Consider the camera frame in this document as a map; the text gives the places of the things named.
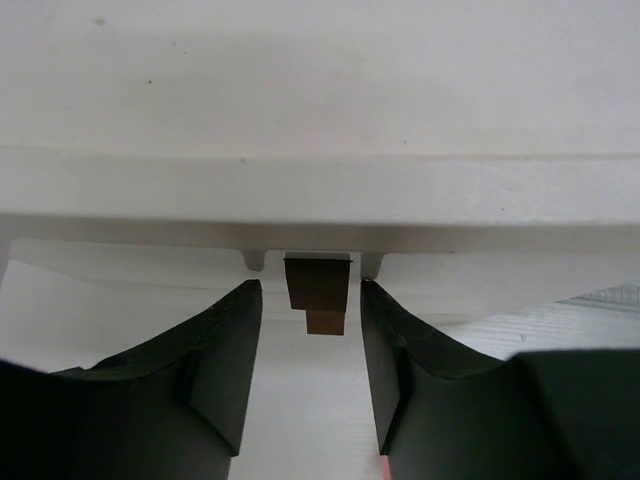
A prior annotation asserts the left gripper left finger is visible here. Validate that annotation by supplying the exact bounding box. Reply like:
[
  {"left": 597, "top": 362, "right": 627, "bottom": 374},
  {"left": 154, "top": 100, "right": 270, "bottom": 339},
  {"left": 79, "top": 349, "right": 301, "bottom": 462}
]
[{"left": 1, "top": 280, "right": 263, "bottom": 479}]

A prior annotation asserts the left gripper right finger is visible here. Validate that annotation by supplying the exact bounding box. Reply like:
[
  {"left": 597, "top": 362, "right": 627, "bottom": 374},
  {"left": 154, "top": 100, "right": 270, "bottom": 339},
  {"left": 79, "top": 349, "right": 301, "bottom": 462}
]
[{"left": 360, "top": 281, "right": 639, "bottom": 479}]

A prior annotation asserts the white drawer organizer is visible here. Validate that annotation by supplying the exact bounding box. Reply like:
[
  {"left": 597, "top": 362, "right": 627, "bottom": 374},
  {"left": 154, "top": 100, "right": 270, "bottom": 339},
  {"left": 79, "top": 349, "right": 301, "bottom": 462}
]
[{"left": 1, "top": 1, "right": 639, "bottom": 323}]

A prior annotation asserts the white wire mesh organizer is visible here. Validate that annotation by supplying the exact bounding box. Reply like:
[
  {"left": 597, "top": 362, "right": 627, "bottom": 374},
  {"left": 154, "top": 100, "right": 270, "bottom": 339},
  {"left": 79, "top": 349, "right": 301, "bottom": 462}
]
[{"left": 561, "top": 282, "right": 639, "bottom": 310}]

